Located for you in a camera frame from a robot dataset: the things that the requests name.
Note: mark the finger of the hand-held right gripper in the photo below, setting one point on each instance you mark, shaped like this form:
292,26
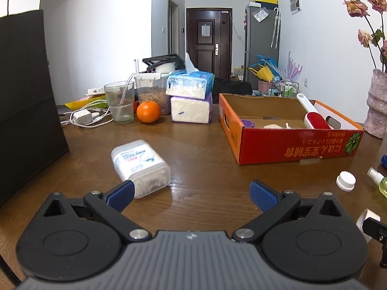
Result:
376,232

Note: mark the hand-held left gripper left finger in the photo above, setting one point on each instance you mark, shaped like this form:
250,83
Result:
121,194

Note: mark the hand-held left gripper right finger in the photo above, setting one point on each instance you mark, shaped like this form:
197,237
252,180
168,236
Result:
262,195

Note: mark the clear plastic box white label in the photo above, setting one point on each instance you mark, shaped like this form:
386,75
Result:
136,160

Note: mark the red cardboard box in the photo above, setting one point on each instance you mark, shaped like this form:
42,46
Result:
287,146

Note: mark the small ribbed white cap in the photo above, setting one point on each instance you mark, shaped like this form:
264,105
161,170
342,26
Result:
346,181

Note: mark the blue bottle cap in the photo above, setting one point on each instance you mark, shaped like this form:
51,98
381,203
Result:
384,161

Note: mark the purple bottle cap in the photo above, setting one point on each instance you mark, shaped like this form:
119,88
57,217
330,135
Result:
248,123

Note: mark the green spray bottle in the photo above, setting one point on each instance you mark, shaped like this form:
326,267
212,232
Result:
384,185

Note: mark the clear glass cup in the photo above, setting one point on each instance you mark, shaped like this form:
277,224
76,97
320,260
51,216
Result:
119,114

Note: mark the orange fruit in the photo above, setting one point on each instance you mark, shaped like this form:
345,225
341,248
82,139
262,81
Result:
148,111

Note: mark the clear food container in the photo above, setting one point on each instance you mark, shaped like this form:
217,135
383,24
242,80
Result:
151,96

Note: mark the white straw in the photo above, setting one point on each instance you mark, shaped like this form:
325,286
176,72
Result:
125,92

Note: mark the white power strip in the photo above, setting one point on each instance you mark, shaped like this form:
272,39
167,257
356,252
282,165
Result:
96,91

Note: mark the pink bucket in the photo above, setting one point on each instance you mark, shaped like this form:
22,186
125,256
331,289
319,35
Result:
264,87

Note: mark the white purple tissue pack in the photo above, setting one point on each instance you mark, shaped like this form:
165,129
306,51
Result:
190,110

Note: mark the yellow plastic object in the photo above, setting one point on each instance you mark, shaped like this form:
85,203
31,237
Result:
264,74

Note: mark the pink ceramic vase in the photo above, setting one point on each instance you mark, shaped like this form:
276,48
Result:
378,105

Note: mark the blue tissue pack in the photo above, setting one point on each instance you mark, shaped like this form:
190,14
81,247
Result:
189,86

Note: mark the white rod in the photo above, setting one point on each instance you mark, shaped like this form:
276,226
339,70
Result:
135,66

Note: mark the purple decorative plant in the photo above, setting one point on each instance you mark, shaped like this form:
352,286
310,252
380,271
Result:
293,68

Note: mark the black paper bag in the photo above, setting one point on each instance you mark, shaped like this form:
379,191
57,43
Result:
27,96

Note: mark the black white kitchen appliance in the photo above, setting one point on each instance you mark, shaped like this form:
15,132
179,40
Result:
164,62

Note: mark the dark brown door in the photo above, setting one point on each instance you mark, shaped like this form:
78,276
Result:
208,57

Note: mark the grey refrigerator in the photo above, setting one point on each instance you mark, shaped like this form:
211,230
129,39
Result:
260,39

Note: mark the white folded umbrella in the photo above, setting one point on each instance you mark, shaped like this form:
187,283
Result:
275,27

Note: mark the grey interior door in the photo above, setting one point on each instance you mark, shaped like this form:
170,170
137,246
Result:
173,27

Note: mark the white paper on door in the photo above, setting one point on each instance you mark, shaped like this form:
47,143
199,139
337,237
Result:
206,29

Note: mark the clear bag on refrigerator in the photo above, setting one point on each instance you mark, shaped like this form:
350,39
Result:
261,15

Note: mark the yellow box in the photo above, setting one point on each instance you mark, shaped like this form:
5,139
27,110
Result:
266,1

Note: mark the bunch of dried pink roses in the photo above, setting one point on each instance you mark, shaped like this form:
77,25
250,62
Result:
356,7

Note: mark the wall poster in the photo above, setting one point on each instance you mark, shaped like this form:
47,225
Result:
295,0

